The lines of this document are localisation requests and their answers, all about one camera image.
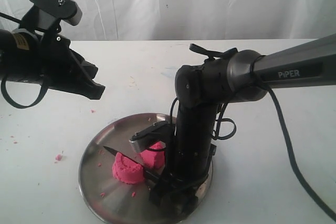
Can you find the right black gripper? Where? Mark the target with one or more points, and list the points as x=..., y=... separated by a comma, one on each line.
x=188, y=157

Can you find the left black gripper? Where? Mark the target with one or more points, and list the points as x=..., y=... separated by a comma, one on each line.
x=51, y=60

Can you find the black kitchen knife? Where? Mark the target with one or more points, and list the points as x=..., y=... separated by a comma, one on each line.
x=148, y=174

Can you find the pink sand half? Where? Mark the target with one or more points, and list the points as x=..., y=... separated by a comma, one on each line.
x=153, y=160

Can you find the round steel plate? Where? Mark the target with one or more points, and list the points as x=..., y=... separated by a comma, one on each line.
x=113, y=201

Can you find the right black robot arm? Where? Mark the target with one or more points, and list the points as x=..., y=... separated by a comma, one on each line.
x=203, y=93

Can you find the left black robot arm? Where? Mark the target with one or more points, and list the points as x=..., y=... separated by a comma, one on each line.
x=14, y=49

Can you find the pink sand crumb lump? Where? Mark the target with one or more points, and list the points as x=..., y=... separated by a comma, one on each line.
x=58, y=158

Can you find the white backdrop curtain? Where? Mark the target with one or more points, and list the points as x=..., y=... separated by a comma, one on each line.
x=195, y=19

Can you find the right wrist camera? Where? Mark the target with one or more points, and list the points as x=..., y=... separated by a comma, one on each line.
x=162, y=131

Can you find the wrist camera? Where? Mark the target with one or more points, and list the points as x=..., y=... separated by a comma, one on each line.
x=45, y=15
x=162, y=131

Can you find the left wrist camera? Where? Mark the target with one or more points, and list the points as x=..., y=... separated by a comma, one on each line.
x=45, y=15

